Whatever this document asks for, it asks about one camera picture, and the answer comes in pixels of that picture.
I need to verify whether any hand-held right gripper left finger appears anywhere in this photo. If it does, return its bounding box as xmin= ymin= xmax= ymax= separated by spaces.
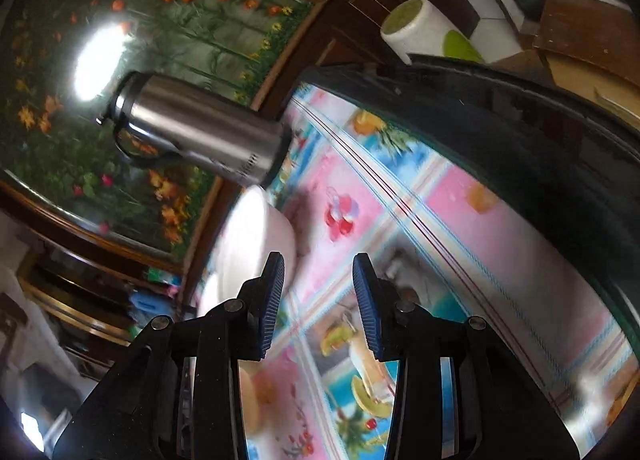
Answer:
xmin=52 ymin=251 xmax=286 ymax=460

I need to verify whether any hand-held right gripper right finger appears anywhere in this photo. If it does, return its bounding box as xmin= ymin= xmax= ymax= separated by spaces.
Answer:
xmin=352 ymin=253 xmax=581 ymax=460

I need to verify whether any white round plate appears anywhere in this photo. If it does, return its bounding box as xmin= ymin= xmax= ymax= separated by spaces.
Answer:
xmin=197 ymin=186 xmax=298 ymax=323

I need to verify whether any pink fruit print tablecloth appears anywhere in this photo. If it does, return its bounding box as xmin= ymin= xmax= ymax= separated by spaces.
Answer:
xmin=197 ymin=82 xmax=631 ymax=460

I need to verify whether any stainless steel thermos jug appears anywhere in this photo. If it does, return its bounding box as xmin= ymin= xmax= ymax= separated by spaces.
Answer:
xmin=96 ymin=71 xmax=293 ymax=188

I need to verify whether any black rimmed table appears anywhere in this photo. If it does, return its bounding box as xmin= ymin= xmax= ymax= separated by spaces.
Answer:
xmin=280 ymin=52 xmax=640 ymax=460

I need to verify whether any white lime green stool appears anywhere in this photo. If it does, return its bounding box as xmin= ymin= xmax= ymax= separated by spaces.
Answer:
xmin=380 ymin=0 xmax=483 ymax=65

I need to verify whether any wooden side desk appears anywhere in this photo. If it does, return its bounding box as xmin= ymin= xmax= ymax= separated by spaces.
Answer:
xmin=532 ymin=0 xmax=640 ymax=105

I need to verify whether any floral wall panel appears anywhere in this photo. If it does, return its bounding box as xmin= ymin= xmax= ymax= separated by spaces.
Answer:
xmin=0 ymin=0 xmax=321 ymax=261

